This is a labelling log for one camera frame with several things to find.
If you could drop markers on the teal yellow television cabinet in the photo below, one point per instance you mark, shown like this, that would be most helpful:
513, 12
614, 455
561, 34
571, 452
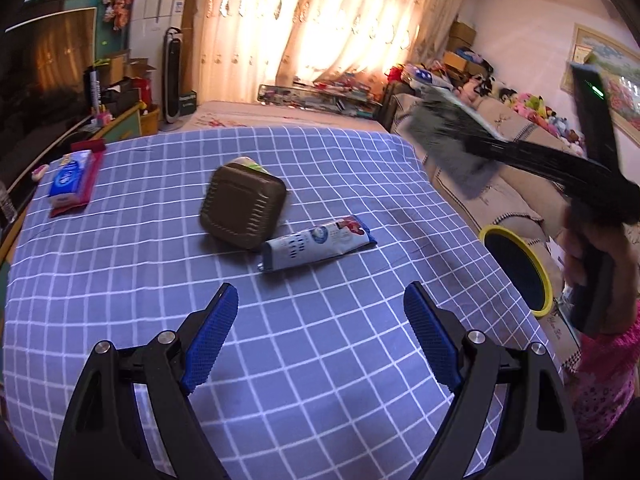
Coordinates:
120, 125

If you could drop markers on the pale green white pack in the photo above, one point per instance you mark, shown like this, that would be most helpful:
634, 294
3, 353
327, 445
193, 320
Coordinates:
250, 164

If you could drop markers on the blue tissue pack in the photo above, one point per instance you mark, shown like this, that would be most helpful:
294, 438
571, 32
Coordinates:
70, 180

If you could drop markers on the white standing air conditioner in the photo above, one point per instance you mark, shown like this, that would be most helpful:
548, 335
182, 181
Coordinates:
157, 10

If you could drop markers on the red cloth pouch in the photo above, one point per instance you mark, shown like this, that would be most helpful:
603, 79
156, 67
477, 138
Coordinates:
90, 165

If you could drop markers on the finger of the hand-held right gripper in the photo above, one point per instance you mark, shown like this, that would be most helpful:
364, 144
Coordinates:
540, 160

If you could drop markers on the framed wall picture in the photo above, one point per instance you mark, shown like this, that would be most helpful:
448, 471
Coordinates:
625, 95

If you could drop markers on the person's right hand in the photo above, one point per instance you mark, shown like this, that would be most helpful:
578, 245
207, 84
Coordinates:
575, 255

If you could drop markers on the beige floral floor rug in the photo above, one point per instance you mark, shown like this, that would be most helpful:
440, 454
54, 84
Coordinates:
280, 115

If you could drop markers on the open cardboard boxes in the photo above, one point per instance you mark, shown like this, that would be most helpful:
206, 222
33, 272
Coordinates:
127, 80

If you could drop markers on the beige sofa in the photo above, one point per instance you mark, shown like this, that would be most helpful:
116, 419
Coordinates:
520, 195

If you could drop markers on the pink white small holder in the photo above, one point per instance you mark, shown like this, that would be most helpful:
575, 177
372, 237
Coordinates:
40, 172

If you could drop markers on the small yellow basket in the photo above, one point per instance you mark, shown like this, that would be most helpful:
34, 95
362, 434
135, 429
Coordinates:
150, 121

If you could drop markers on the large flat screen television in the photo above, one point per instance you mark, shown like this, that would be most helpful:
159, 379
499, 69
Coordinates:
45, 90

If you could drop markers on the stacked cardboard boxes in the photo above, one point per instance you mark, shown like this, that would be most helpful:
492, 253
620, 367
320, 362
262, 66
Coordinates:
462, 45

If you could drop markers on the yellow rimmed black trash bin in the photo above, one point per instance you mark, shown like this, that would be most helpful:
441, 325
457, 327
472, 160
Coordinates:
515, 270

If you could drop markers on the blue white snack wrapper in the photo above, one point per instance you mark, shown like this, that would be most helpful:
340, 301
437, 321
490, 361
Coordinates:
315, 242

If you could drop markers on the row of plush toys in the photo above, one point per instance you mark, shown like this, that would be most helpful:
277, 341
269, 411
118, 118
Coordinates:
535, 110

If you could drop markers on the cream embroidered curtain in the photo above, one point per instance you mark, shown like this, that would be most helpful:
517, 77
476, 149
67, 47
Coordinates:
325, 25

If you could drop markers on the blue checked tablecloth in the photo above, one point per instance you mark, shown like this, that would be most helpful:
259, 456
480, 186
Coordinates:
200, 270

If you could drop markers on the small black box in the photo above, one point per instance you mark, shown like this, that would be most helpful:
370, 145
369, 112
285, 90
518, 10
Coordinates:
187, 103

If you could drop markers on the low glass table with books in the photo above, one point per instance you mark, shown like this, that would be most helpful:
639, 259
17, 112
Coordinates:
320, 95

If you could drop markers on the brown plastic food container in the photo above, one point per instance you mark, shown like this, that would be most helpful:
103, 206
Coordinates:
240, 210

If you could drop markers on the small pink cup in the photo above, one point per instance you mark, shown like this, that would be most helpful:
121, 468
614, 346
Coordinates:
105, 116

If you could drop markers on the black shuttlecock tube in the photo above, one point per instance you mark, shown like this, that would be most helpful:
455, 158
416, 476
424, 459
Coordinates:
92, 90

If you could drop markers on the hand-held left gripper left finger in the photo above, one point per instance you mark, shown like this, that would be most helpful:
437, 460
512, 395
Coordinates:
212, 335

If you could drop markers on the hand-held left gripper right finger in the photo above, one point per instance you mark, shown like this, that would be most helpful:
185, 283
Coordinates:
430, 337

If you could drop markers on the black tower fan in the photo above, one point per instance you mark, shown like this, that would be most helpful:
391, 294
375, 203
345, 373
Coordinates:
173, 75

